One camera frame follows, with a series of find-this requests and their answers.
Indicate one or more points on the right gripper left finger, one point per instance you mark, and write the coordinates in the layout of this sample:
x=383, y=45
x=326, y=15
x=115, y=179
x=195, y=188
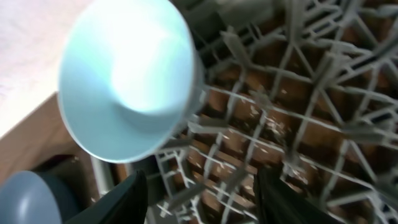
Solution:
x=126, y=203

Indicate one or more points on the grey dishwasher rack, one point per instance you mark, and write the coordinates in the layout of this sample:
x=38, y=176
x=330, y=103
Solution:
x=307, y=85

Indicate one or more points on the light blue bowl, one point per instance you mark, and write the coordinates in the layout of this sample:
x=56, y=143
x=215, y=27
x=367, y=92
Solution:
x=130, y=78

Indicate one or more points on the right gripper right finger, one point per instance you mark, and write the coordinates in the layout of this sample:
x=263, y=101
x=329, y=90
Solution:
x=277, y=203

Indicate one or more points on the dark blue plate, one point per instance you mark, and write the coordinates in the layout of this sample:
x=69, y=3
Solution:
x=36, y=197

